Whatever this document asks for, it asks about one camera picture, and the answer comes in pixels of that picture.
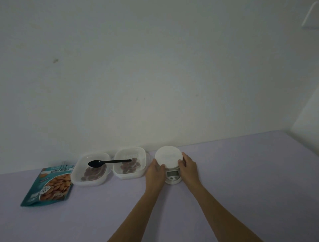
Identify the person's right hand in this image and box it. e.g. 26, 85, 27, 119
178, 152, 200, 187

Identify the person's left hand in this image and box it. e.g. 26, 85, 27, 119
145, 159, 166, 190

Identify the white digital kitchen scale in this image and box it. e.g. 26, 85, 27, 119
155, 146, 184, 185

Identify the person's left forearm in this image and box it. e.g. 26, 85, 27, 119
107, 185, 164, 242

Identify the person's right forearm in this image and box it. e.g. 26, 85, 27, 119
183, 182, 265, 242

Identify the pile of brown almonds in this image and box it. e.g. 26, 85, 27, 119
120, 157, 141, 174
81, 166, 106, 182

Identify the white ribbed plastic container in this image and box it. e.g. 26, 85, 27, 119
113, 147, 151, 180

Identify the black plastic spoon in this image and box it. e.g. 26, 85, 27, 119
88, 159, 132, 168

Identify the white smooth plastic container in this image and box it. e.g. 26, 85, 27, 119
70, 151, 112, 187

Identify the teal almond snack bag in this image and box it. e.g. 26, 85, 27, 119
20, 163, 75, 207

